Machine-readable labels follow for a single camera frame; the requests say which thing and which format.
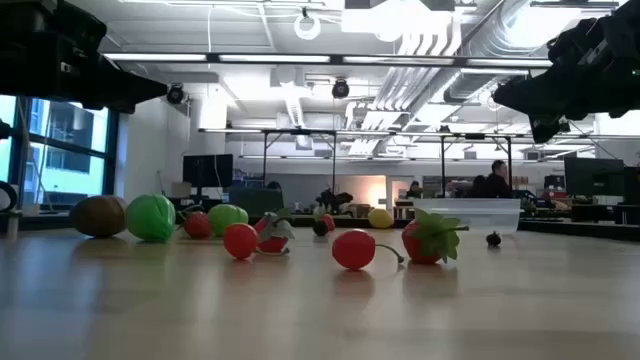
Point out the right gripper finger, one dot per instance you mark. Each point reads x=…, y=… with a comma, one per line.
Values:
x=535, y=87
x=535, y=106

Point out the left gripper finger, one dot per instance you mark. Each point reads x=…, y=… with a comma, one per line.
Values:
x=130, y=77
x=135, y=95

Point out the clear plastic tupperware container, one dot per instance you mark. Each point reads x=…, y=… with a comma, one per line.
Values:
x=472, y=215

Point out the brown toy kiwi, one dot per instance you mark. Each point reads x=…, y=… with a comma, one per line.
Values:
x=99, y=216

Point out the small dark toy berry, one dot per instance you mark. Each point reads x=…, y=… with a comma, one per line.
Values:
x=320, y=228
x=493, y=239

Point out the green toy apple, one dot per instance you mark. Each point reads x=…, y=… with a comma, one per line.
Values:
x=227, y=216

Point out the small red cherry tomato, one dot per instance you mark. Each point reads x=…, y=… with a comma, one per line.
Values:
x=240, y=241

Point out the large strawberry green leaves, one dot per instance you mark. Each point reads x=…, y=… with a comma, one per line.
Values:
x=420, y=247

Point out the yellow toy lemon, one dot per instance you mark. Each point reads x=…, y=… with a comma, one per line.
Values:
x=380, y=218

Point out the strawberry with grey leaves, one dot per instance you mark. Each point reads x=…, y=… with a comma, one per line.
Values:
x=272, y=244

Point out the red cherry with stem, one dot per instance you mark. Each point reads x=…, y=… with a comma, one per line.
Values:
x=354, y=249

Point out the black background robot arm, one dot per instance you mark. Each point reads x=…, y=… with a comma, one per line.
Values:
x=335, y=200

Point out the person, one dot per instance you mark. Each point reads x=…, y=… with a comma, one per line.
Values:
x=274, y=186
x=497, y=182
x=414, y=190
x=477, y=187

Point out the black computer monitor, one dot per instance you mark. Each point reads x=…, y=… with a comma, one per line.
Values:
x=592, y=175
x=207, y=170

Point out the large green toy cabbage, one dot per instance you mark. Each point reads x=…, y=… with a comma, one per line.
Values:
x=151, y=217

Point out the dark green box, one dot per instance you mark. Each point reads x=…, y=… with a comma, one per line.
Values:
x=256, y=200

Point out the black hanging camera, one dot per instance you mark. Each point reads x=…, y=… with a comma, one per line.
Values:
x=175, y=94
x=340, y=89

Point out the black window frame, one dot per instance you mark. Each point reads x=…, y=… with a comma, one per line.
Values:
x=112, y=150

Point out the silver ventilation duct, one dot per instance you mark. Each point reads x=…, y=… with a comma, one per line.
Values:
x=490, y=45

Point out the black background rig frame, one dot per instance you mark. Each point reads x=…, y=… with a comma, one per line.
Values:
x=300, y=132
x=475, y=136

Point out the white post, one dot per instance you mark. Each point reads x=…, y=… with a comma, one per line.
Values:
x=12, y=225

